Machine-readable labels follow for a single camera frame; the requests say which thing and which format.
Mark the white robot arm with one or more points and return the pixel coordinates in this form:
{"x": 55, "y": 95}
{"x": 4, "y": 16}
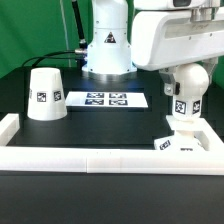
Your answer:
{"x": 109, "y": 53}

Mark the white sheet with tags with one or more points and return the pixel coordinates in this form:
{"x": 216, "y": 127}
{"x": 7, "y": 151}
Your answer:
{"x": 106, "y": 99}

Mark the white U-shaped frame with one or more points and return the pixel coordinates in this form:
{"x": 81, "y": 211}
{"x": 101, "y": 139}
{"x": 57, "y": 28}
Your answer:
{"x": 209, "y": 161}

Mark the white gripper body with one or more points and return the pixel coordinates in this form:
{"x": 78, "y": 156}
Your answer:
{"x": 162, "y": 39}

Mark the white lamp shade with tags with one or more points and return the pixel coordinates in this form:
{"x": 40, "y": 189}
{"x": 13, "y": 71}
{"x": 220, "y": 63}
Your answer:
{"x": 46, "y": 96}

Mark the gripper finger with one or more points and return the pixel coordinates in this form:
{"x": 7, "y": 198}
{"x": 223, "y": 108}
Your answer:
{"x": 210, "y": 65}
{"x": 171, "y": 86}

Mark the white lamp bulb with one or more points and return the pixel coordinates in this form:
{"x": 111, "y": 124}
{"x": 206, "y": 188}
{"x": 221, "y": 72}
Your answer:
{"x": 194, "y": 81}

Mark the white lamp base with tags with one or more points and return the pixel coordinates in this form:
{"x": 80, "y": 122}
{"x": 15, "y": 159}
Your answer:
{"x": 183, "y": 137}

